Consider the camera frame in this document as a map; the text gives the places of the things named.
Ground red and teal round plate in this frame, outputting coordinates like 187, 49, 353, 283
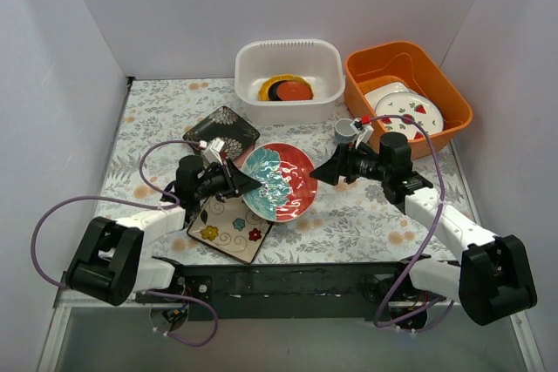
242, 142, 317, 223

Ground yellow dotted scalloped plate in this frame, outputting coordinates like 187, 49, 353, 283
258, 74, 314, 101

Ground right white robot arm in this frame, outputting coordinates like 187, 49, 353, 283
310, 132, 538, 326

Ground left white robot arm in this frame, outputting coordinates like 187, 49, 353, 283
65, 155, 262, 306

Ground white plate in orange bin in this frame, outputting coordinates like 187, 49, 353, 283
364, 82, 411, 110

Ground white plastic bin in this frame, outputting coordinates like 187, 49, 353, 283
235, 39, 345, 125

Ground floral patterned table mat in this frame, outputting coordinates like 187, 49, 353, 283
96, 78, 453, 264

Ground small grey white cup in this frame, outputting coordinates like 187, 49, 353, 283
334, 118, 357, 145

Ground square dark rimmed plate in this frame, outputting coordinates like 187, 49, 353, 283
187, 197, 273, 264

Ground black floral square plate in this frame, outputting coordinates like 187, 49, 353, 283
182, 106, 260, 160

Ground watermelon pattern round plate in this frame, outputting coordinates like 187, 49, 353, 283
375, 92, 444, 140

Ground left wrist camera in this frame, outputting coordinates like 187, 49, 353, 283
198, 138, 225, 166

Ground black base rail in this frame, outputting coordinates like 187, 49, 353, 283
56, 260, 524, 321

